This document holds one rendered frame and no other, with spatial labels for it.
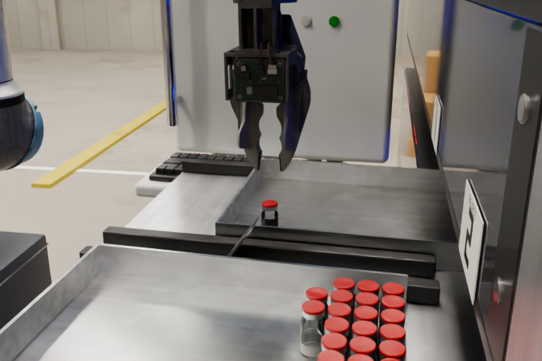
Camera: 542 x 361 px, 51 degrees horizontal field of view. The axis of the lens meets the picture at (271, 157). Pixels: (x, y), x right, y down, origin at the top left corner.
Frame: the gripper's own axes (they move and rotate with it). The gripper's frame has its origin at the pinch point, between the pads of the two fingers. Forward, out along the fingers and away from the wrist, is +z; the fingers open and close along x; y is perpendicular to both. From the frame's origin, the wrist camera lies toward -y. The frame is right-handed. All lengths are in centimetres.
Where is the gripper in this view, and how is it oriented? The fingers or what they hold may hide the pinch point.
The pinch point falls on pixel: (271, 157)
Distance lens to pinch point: 70.3
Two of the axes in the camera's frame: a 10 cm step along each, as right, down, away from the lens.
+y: -2.0, 3.0, -9.3
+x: 9.8, 0.5, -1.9
